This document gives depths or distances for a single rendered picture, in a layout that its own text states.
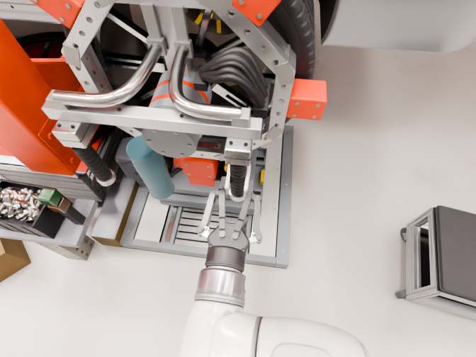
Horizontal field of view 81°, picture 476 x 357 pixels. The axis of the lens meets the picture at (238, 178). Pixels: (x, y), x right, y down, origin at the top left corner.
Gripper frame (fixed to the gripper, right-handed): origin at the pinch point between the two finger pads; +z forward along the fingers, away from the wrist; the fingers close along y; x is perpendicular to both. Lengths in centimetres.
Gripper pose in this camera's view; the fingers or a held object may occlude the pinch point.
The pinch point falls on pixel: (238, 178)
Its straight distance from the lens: 62.5
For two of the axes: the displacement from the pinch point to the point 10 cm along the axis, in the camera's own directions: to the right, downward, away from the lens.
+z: 1.3, -8.6, 5.0
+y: 9.9, 1.1, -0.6
